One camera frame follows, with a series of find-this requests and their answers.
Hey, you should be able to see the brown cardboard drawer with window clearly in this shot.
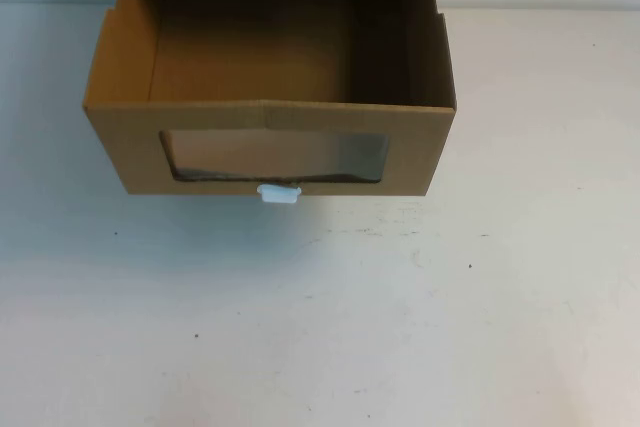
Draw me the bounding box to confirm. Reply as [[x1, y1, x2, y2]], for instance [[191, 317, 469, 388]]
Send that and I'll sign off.
[[81, 0, 459, 197]]

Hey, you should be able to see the white plastic pull tab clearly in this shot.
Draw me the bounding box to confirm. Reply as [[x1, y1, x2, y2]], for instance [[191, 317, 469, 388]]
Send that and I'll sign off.
[[256, 183, 303, 207]]

